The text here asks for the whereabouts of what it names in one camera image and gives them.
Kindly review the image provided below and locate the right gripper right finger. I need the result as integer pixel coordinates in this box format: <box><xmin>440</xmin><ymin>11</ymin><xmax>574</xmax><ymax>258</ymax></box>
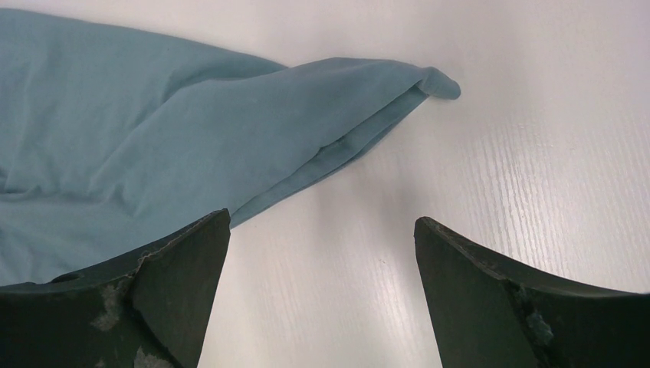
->
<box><xmin>414</xmin><ymin>217</ymin><xmax>649</xmax><ymax>367</ymax></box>

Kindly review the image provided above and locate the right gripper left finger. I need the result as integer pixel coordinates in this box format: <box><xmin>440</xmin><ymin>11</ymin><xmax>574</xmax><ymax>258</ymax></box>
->
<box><xmin>1</xmin><ymin>209</ymin><xmax>230</xmax><ymax>367</ymax></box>

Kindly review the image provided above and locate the blue-grey polo t-shirt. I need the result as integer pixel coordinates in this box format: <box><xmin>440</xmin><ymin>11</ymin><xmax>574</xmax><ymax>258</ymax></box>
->
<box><xmin>1</xmin><ymin>8</ymin><xmax>461</xmax><ymax>285</ymax></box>

